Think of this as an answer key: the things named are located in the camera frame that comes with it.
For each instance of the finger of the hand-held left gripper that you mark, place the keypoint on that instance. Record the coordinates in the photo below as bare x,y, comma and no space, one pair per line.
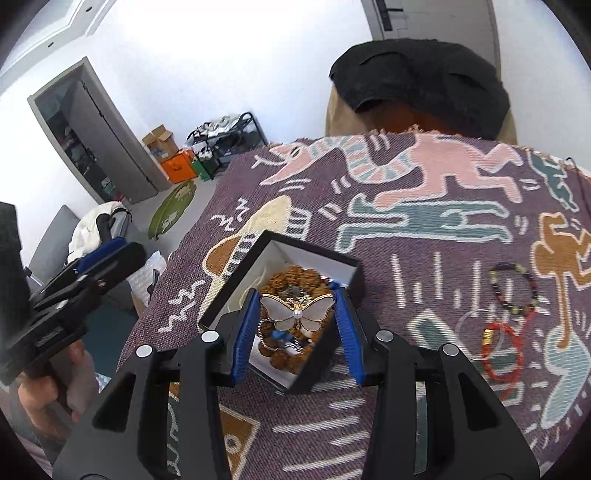
104,251
120,267

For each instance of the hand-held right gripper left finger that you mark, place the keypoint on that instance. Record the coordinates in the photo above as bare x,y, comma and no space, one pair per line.
244,341

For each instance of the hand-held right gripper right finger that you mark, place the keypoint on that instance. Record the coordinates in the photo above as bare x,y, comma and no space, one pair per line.
348,341

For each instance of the white butterfly hair clip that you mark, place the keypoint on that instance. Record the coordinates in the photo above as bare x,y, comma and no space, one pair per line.
277,314

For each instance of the black jewelry box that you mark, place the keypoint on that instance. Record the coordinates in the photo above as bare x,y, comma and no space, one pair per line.
295,258

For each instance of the person's left hand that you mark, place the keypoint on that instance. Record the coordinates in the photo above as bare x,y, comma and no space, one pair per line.
85,383

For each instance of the white clothing pile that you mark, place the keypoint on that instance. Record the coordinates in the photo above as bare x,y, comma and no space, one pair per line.
92,226

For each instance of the white bubble wrap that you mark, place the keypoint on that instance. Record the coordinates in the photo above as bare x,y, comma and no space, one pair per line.
145,281

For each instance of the grey sofa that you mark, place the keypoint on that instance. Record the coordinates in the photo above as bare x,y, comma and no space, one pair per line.
51,240

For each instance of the purple printed woven blanket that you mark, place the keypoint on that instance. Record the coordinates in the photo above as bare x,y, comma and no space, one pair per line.
378,277

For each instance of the green leaf-shaped mat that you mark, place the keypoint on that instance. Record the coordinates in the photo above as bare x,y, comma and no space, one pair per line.
171,210

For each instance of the orange box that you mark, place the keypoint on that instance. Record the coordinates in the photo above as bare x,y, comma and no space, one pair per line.
178,167

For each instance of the grey open side door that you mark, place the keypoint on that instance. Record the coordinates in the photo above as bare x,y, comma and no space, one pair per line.
115,138

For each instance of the clear thin bangle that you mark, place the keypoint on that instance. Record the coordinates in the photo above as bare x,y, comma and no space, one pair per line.
461,318

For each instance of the small open cardboard box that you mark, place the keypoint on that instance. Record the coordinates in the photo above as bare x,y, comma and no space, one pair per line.
159,143

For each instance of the green shopping bag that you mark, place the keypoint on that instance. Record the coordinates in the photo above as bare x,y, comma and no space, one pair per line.
203,168

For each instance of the black shoe rack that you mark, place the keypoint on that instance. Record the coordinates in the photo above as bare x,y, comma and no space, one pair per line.
231,138

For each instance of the tan chair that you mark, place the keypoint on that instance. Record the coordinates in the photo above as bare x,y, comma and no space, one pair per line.
337,115

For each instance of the black jacket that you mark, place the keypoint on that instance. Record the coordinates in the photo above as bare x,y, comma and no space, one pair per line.
415,78

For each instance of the grey room door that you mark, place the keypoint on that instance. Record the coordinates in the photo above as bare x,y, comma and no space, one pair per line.
438,18

